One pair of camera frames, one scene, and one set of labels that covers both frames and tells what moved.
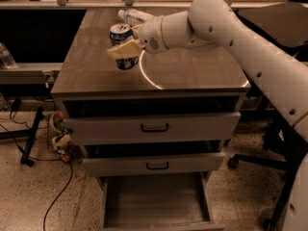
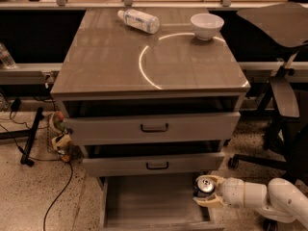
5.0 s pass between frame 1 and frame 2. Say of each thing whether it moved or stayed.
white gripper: moved
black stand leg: stayed
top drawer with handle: stayed
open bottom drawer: stayed
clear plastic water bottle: stayed
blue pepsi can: moved
